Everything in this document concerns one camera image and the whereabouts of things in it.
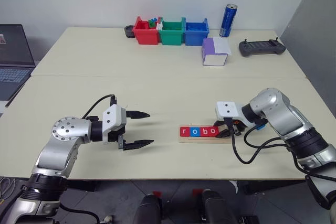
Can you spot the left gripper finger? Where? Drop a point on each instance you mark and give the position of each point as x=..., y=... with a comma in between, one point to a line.
x=139, y=114
x=137, y=145

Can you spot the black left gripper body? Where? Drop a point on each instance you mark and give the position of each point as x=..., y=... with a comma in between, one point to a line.
x=115, y=134

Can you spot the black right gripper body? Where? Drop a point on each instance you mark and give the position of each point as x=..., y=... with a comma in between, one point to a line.
x=237, y=127

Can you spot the red letter o block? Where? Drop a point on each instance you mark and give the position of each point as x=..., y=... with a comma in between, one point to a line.
x=213, y=130

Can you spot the red letter b block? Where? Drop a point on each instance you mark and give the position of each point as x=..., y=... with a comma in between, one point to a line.
x=204, y=131

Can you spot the blue letter t block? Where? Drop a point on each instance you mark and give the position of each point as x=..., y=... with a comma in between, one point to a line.
x=260, y=127

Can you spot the blue letter o block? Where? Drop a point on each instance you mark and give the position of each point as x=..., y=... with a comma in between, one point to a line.
x=194, y=131

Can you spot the wooden letter tray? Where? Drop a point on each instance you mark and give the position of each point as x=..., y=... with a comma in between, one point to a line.
x=197, y=140

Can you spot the red letter r block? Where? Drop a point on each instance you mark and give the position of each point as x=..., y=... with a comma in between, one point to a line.
x=184, y=131

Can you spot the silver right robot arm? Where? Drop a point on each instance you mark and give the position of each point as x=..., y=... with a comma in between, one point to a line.
x=278, y=113

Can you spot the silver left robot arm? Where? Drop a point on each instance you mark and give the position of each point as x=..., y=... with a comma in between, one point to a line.
x=68, y=129

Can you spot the small red floor marker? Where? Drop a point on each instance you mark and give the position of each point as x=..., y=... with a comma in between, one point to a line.
x=156, y=194

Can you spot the dark rounded shape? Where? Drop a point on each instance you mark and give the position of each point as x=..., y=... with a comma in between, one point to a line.
x=218, y=208
x=147, y=211

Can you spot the purple and white box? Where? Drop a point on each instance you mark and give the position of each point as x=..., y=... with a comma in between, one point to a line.
x=208, y=48

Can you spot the white paper sheet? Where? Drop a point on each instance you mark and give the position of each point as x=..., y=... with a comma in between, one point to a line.
x=221, y=45

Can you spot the red plastic bin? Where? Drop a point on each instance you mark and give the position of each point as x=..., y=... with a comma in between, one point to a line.
x=145, y=36

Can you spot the small white floor object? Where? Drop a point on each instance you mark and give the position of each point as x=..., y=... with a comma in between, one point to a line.
x=107, y=219

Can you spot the black round dish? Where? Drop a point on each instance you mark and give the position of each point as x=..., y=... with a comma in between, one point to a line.
x=129, y=33

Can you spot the dark grey handheld controller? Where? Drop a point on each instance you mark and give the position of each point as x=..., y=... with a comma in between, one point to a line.
x=261, y=48

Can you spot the green plastic bin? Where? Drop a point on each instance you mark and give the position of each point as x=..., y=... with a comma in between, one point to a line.
x=170, y=37

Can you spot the blue plastic bin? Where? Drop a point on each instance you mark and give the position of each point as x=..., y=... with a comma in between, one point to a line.
x=195, y=39

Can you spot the white toy brick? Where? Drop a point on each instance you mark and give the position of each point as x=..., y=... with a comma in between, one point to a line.
x=159, y=26

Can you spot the green toy brick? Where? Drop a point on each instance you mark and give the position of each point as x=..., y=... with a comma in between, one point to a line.
x=151, y=24

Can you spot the blue drink can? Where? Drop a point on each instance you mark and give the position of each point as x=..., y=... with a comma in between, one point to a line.
x=228, y=20

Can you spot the dark grey laptop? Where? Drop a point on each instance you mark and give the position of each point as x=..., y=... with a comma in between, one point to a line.
x=13, y=51

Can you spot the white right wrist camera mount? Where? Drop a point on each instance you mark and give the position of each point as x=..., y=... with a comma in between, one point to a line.
x=228, y=108

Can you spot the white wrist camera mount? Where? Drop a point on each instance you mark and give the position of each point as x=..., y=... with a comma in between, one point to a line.
x=113, y=116
x=228, y=108

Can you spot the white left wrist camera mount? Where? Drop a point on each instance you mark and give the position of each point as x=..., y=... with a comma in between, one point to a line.
x=113, y=116

